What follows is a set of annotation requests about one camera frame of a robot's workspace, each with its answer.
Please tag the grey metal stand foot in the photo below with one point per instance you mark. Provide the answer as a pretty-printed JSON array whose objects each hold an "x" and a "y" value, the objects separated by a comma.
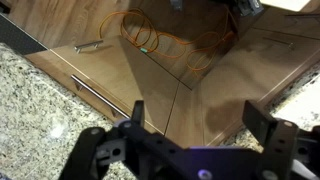
[
  {"x": 251, "y": 6},
  {"x": 176, "y": 4}
]

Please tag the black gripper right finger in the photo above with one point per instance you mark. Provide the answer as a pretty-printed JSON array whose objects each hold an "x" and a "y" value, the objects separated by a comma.
[{"x": 278, "y": 136}]

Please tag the white flat board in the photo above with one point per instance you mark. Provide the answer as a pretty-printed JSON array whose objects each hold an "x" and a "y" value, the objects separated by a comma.
[{"x": 286, "y": 4}]

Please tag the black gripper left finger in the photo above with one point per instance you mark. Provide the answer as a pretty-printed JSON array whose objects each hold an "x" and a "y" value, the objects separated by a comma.
[{"x": 146, "y": 138}]

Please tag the black stove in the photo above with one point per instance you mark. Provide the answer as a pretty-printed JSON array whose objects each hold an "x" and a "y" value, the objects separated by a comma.
[{"x": 15, "y": 36}]

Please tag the wooden base cabinet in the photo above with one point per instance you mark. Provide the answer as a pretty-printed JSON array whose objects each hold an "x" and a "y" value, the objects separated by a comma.
[
  {"x": 253, "y": 66},
  {"x": 110, "y": 76}
]

